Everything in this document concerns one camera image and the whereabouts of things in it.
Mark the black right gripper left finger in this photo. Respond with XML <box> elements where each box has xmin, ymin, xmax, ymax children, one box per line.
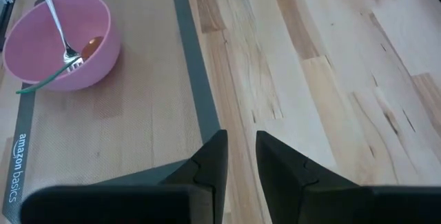
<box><xmin>19</xmin><ymin>129</ymin><xmax>229</xmax><ymax>224</ymax></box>

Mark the pink plastic bowl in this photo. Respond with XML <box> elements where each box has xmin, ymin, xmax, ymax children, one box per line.
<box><xmin>2</xmin><ymin>0</ymin><xmax>122</xmax><ymax>92</ymax></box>

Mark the tan mesh baking mat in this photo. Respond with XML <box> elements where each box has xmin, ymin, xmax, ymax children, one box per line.
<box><xmin>0</xmin><ymin>0</ymin><xmax>221</xmax><ymax>224</ymax></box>

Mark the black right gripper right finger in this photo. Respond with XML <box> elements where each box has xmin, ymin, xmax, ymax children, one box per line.
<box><xmin>255</xmin><ymin>130</ymin><xmax>441</xmax><ymax>224</ymax></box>

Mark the silver fork with orange handle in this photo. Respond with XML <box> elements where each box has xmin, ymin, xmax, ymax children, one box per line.
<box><xmin>32</xmin><ymin>0</ymin><xmax>85</xmax><ymax>73</ymax></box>

